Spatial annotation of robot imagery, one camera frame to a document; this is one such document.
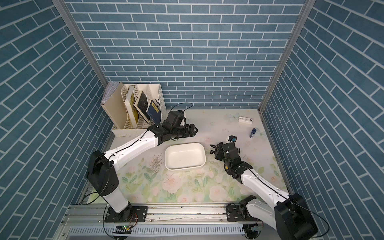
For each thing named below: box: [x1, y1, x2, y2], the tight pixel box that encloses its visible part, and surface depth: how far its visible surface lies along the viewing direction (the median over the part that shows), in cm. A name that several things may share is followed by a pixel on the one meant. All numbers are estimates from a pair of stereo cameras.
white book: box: [124, 85, 137, 129], surface depth 96 cm
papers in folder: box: [101, 81, 120, 105], surface depth 91 cm
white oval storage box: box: [164, 142, 206, 171], surface depth 95 cm
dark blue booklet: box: [146, 99, 161, 124], surface depth 106 cm
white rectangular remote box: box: [238, 116, 253, 125], surface depth 114 cm
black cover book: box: [133, 90, 150, 124], surface depth 101 cm
